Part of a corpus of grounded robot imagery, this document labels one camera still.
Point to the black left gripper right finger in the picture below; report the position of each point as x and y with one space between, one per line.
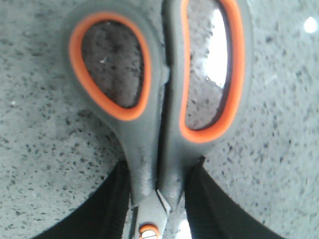
212 214

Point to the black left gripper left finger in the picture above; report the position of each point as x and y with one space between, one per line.
102 216

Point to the grey orange handled scissors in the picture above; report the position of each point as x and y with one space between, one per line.
159 147

